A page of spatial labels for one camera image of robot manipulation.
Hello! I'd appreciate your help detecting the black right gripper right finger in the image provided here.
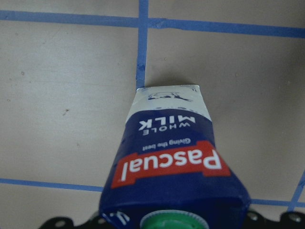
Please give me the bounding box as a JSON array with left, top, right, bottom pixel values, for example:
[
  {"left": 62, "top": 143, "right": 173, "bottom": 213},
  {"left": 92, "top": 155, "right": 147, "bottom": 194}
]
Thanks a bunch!
[{"left": 245, "top": 208, "right": 305, "bottom": 229}]

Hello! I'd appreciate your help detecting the blue white milk carton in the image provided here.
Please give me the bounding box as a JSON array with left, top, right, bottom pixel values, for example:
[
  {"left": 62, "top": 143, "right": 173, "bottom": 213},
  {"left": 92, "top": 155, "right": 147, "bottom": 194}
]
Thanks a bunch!
[{"left": 99, "top": 84, "right": 251, "bottom": 229}]

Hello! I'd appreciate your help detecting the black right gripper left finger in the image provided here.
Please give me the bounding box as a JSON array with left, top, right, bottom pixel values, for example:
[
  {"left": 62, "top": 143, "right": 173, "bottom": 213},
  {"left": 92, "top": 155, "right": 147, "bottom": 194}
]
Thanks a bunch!
[{"left": 39, "top": 211, "right": 105, "bottom": 229}]

